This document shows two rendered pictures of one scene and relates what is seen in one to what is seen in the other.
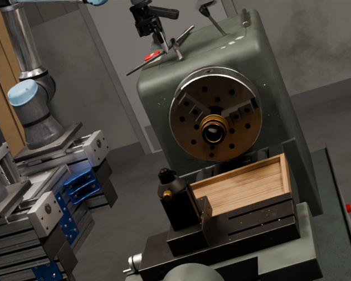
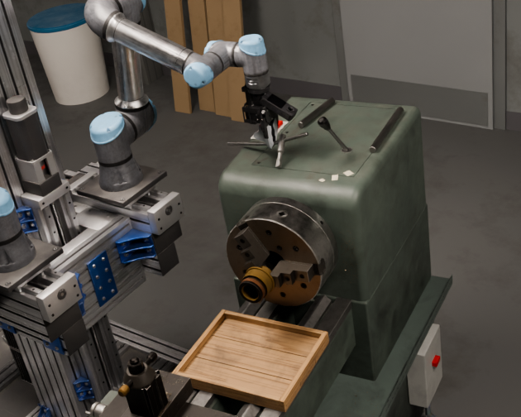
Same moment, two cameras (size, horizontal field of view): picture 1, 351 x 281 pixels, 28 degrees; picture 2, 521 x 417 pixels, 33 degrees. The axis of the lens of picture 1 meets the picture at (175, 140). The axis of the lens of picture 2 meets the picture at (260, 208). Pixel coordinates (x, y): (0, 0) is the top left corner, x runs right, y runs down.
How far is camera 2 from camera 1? 116 cm
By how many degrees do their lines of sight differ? 22
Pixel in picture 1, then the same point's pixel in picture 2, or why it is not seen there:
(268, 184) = (284, 367)
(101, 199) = (155, 264)
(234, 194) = (250, 358)
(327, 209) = (382, 378)
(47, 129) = (120, 175)
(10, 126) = (200, 16)
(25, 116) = (100, 155)
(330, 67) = not seen: outside the picture
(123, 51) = not seen: outside the picture
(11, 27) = (116, 51)
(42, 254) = (45, 333)
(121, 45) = not seen: outside the picture
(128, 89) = (347, 25)
